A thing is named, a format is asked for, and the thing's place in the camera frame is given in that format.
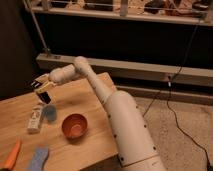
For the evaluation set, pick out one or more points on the orange tool handle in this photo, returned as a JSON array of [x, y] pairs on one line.
[[12, 157]]

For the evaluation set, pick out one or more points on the wooden shelf frame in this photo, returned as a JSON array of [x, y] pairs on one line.
[[130, 47]]

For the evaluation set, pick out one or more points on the metal rod stand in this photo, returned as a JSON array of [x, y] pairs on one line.
[[46, 49]]

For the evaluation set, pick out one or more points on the black eraser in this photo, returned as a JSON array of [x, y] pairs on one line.
[[44, 97]]

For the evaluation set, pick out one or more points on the orange bowl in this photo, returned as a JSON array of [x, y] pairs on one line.
[[74, 126]]

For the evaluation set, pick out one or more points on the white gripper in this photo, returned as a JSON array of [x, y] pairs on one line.
[[58, 76]]

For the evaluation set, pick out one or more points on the white small box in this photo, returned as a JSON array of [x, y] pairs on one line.
[[35, 120]]

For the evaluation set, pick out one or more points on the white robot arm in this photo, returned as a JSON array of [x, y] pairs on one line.
[[136, 149]]

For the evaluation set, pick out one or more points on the blue sponge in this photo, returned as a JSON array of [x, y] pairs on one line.
[[39, 159]]

